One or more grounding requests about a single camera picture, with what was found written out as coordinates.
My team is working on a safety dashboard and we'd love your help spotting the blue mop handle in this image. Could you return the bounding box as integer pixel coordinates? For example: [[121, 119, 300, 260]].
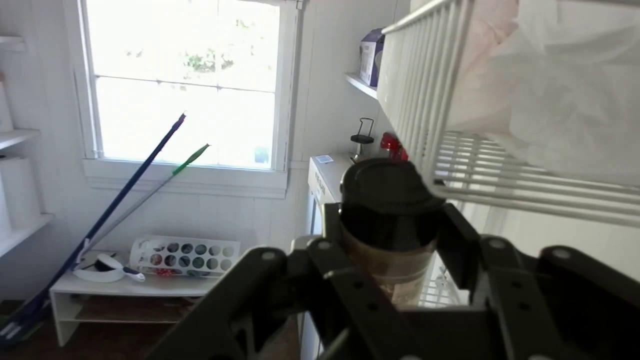
[[0, 112, 187, 348]]

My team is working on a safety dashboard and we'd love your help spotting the white mini fridge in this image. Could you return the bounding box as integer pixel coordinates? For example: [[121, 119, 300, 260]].
[[306, 155, 356, 360]]

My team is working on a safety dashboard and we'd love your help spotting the spice bottle with black cap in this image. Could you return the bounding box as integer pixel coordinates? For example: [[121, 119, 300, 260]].
[[336, 156, 446, 309]]

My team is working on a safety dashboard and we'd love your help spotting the white wire door rack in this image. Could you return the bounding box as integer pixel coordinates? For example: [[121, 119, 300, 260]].
[[375, 0, 640, 309]]

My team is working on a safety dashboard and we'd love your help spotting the white shelving unit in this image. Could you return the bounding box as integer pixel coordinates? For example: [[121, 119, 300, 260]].
[[0, 32, 55, 259]]

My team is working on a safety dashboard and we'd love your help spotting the low white bench shelf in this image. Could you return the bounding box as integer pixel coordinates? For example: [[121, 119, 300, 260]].
[[47, 267, 227, 348]]

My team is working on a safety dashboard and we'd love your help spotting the white wall shelf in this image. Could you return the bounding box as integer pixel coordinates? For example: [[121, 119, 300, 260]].
[[343, 70, 382, 102]]

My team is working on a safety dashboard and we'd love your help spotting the white round bowl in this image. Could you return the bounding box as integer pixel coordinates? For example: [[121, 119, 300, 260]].
[[72, 252, 127, 287]]

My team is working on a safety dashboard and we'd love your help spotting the white plastic bag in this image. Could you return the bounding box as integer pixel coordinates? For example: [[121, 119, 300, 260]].
[[446, 0, 640, 188]]

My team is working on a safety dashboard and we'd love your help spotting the red fire extinguisher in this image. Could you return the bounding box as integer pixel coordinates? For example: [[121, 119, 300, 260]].
[[378, 130, 409, 163]]

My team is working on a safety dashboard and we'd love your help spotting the white tray with coloured wells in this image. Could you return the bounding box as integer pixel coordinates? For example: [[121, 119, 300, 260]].
[[127, 236, 245, 278]]

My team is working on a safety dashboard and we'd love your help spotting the blue and white carton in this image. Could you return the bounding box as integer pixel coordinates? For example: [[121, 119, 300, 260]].
[[357, 26, 388, 88]]

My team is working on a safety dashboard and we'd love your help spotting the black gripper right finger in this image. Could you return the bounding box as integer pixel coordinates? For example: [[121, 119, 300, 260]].
[[431, 201, 640, 360]]

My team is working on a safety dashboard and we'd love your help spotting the black lantern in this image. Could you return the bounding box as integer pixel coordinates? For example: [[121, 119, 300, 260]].
[[348, 116, 378, 163]]

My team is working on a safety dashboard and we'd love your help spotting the white framed window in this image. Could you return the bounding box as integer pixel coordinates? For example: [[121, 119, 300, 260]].
[[65, 0, 301, 198]]

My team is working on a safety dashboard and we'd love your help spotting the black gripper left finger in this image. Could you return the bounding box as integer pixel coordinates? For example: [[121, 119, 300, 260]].
[[141, 239, 402, 360]]

